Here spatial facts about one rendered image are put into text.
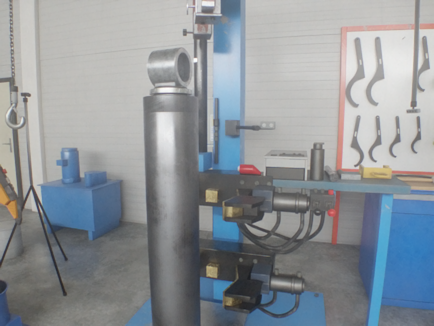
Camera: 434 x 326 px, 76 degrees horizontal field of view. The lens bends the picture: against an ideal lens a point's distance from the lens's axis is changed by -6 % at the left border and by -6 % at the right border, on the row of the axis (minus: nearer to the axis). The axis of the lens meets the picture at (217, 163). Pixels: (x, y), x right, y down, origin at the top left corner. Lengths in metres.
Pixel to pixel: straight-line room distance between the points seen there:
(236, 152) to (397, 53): 2.27
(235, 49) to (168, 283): 1.39
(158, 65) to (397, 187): 1.30
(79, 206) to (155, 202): 2.72
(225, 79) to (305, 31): 1.83
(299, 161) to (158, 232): 0.86
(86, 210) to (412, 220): 3.25
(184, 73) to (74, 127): 3.58
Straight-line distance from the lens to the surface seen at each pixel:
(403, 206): 2.44
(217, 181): 1.73
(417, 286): 2.70
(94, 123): 4.44
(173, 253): 1.18
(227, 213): 1.42
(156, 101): 1.09
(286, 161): 1.64
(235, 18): 2.00
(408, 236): 2.52
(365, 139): 3.48
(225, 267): 1.89
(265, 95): 3.48
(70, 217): 3.95
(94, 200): 3.69
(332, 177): 1.66
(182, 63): 1.23
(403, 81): 3.58
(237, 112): 1.89
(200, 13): 1.38
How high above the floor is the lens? 1.37
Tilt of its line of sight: 8 degrees down
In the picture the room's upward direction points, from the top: straight up
